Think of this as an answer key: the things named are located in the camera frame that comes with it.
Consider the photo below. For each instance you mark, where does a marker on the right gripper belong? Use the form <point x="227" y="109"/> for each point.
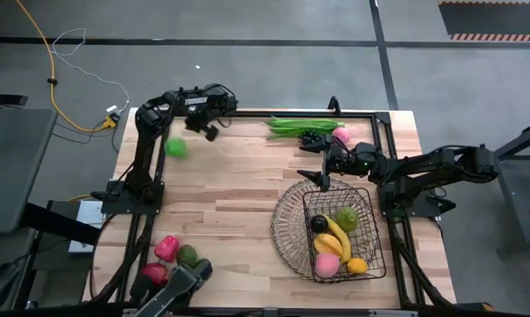
<point x="353" y="158"/>

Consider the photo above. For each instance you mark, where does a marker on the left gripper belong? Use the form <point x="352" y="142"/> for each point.
<point x="203" y="121"/>

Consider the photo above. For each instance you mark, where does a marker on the black grape bunch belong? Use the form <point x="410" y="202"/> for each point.
<point x="309" y="137"/>

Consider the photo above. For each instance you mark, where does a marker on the green apple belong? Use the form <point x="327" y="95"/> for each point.
<point x="177" y="148"/>

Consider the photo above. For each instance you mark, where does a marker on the green bean bunch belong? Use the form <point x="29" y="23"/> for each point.
<point x="300" y="125"/>

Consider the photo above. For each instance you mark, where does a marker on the pink peach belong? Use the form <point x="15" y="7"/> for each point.
<point x="342" y="134"/>
<point x="327" y="265"/>

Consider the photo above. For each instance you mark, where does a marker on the dark green round fruit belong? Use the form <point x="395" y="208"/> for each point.
<point x="318" y="223"/>

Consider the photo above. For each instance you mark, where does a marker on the green pear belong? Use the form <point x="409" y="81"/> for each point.
<point x="347" y="218"/>

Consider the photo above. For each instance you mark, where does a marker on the yellow banana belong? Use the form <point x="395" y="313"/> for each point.
<point x="340" y="238"/>

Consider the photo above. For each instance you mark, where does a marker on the yellow starfruit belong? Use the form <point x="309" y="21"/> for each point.
<point x="328" y="244"/>

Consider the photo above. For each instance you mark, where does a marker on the yellow lemon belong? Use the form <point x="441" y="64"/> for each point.
<point x="357" y="265"/>

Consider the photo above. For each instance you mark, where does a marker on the red bell pepper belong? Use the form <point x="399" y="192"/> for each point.
<point x="167" y="248"/>

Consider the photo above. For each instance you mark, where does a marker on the green avocado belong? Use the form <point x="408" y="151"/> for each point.
<point x="187" y="255"/>

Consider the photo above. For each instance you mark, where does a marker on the red apple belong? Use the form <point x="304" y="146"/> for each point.
<point x="155" y="273"/>

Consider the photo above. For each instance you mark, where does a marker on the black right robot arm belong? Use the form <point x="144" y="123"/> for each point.
<point x="445" y="163"/>

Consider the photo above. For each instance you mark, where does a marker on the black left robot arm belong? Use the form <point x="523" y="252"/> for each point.
<point x="144" y="154"/>

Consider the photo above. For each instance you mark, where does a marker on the round woven placemat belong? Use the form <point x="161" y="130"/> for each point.
<point x="287" y="220"/>

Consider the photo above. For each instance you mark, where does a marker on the white power adapter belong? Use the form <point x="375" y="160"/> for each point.
<point x="113" y="108"/>

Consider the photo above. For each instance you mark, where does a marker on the yellow plug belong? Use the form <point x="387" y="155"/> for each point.
<point x="110" y="122"/>

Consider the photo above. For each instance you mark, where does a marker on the white box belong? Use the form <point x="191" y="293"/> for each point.
<point x="91" y="213"/>

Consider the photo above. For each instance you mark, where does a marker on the black desk leg beam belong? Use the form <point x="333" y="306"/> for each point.
<point x="58" y="224"/>

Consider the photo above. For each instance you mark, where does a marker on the grey desk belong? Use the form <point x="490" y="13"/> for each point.
<point x="9" y="132"/>

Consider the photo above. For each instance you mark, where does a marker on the black flat bar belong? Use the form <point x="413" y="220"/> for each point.
<point x="5" y="100"/>

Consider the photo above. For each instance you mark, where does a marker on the black hazard-striped floor mat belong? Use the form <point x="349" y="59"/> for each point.
<point x="489" y="17"/>

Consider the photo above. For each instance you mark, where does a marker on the black clamp bracket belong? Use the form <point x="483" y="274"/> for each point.
<point x="334" y="105"/>

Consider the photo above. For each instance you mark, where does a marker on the black aluminium table frame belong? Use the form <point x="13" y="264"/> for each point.
<point x="269" y="114"/>

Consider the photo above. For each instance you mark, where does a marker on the silver metal bracket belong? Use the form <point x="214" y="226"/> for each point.
<point x="392" y="313"/>

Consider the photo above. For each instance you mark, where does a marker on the black desk frame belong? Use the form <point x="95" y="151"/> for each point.
<point x="511" y="202"/>

